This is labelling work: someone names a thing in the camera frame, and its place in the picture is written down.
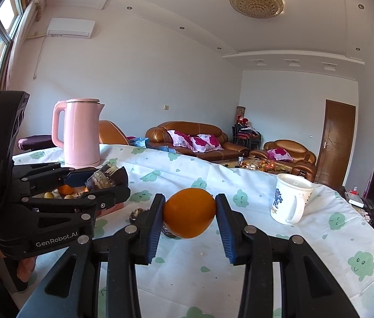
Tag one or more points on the pink floral pillow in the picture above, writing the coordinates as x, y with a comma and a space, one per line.
178, 139
279, 154
207, 142

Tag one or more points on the striped brown snack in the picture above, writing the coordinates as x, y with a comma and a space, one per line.
102, 177

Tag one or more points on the blue denim cloth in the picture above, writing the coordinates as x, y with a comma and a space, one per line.
137, 141

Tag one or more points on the white floral mug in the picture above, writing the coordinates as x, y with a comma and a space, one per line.
288, 202

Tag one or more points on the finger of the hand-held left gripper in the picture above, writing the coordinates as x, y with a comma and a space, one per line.
107, 197
74, 178

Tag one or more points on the brown wooden door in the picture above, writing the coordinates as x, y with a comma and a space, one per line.
336, 142

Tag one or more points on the light curtain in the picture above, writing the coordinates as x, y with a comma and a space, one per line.
21, 39

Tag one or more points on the stacked dark chairs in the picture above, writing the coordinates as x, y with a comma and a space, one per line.
246, 135

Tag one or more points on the brown leather sofa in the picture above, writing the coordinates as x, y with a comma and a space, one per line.
160, 135

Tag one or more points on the white air conditioner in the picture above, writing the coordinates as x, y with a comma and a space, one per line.
71, 28

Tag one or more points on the pink tin box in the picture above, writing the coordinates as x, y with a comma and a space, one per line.
112, 208

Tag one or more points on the brown leather armchair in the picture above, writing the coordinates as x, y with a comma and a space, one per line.
303, 162

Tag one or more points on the person's left hand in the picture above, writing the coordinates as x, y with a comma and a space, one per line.
28, 268

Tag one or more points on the cluttered coffee table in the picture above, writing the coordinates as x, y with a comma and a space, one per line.
256, 165

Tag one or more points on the tall patterned vase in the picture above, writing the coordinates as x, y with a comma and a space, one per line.
241, 112

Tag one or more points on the orange leather chair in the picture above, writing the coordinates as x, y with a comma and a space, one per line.
111, 134

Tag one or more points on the orange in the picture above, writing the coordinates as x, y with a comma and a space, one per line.
66, 189
190, 212

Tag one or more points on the pink electric kettle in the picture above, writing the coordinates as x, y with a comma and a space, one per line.
81, 132

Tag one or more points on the purple stool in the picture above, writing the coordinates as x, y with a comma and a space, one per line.
34, 141

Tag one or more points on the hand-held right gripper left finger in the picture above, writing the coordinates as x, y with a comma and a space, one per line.
155, 228

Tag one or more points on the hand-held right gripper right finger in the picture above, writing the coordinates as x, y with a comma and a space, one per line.
225, 228

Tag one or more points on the round gold ceiling lamp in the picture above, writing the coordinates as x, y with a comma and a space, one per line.
256, 1

